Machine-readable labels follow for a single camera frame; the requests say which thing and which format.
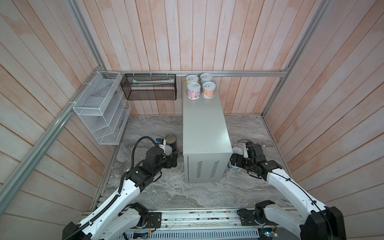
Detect left aluminium frame bar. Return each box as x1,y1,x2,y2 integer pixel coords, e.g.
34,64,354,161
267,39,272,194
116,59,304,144
1,66,105,214

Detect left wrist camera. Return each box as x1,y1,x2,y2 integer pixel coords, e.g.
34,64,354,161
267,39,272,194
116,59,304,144
156,138,167,148

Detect black wire mesh basket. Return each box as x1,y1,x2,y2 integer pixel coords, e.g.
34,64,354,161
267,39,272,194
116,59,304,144
120,73,177,101

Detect tall can white plastic lid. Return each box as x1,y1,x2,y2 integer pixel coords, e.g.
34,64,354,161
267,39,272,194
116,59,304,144
164,145,173,156

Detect green white can pull-tab lid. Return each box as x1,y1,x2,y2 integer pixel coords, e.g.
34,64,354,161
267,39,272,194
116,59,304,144
200,73,213,84

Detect pink can pull-tab lid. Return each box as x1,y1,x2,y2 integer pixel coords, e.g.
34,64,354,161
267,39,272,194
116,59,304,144
187,83,201,100

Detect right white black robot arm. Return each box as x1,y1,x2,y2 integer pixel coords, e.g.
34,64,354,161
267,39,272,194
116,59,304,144
230,140,347,240

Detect orange can pull-tab lid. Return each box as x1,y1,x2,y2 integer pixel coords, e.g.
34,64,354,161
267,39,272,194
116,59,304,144
202,82,217,99

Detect white wire mesh shelf rack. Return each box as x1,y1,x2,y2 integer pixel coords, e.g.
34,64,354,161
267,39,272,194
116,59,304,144
73,72,132,145

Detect black corrugated cable conduit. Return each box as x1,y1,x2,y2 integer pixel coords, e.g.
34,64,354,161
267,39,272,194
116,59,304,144
62,173,127,240

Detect grey metal cabinet counter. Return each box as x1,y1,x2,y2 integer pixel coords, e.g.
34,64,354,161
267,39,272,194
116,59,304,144
183,84,233,183

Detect yellow can pull-tab lid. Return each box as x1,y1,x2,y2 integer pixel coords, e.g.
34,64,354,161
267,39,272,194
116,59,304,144
186,75,200,86

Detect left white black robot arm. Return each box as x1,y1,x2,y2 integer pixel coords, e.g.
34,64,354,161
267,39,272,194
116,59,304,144
62,147,178,240

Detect horizontal aluminium frame bar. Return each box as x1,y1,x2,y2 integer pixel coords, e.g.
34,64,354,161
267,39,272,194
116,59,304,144
116,70,288,78

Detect right aluminium frame post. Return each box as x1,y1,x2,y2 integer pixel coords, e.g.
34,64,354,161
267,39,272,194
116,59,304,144
260,1,334,119

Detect dark can with brown lid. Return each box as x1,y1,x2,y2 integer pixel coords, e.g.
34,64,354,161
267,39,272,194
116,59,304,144
165,135,178,152

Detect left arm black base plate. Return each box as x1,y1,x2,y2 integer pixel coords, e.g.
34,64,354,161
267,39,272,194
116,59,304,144
144,212,162,230

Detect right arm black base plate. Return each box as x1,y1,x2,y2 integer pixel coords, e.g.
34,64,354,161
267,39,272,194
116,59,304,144
237,209,260,226

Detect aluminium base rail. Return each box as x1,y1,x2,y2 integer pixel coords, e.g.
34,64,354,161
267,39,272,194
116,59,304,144
123,209,272,238

